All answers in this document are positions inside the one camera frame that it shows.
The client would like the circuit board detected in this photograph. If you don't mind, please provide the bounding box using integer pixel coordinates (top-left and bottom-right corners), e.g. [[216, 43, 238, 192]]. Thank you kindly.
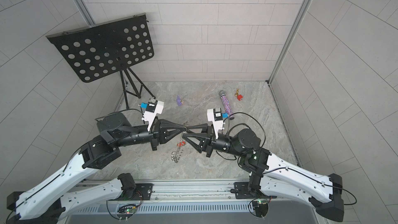
[[251, 200, 269, 218], [117, 204, 137, 215]]

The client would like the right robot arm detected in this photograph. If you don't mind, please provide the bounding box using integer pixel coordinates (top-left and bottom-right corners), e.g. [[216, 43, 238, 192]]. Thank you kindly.
[[182, 127, 345, 222]]

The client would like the small purple figurine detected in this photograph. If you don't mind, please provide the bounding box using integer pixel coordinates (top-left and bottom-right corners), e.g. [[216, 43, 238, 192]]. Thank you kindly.
[[176, 95, 184, 106]]

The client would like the right circuit board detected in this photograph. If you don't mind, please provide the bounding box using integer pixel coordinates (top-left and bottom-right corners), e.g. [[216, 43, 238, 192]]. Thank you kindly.
[[251, 200, 269, 218]]

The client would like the metal disc with key rings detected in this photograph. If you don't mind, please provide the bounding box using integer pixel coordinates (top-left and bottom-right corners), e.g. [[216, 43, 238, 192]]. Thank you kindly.
[[171, 130, 187, 163]]

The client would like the black perforated music stand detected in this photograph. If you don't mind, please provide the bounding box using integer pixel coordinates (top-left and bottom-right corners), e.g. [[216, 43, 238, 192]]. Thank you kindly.
[[47, 13, 154, 98]]

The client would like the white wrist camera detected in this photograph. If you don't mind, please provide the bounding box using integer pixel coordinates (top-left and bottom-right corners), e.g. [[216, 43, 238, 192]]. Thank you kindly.
[[207, 108, 228, 140], [140, 99, 164, 132]]

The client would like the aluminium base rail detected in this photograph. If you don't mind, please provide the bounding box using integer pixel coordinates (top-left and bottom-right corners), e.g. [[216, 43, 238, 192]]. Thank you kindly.
[[63, 178, 316, 206]]

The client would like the left circuit board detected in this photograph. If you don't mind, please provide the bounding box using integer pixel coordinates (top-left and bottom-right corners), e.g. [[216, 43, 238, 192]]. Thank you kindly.
[[117, 204, 137, 215]]

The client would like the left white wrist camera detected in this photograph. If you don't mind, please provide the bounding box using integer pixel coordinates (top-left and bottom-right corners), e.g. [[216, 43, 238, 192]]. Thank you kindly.
[[140, 99, 164, 132]]

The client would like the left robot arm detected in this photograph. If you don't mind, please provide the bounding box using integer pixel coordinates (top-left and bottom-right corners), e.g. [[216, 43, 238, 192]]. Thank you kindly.
[[6, 113, 186, 224]]

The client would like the small red key tag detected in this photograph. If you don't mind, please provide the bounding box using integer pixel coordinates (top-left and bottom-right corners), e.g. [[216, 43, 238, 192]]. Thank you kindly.
[[177, 141, 186, 147]]

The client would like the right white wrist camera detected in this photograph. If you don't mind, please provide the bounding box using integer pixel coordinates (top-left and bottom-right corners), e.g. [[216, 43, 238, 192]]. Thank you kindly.
[[207, 108, 228, 140]]

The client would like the purple glitter microphone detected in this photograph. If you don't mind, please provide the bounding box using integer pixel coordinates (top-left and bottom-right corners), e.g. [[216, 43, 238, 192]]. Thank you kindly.
[[219, 90, 234, 120]]

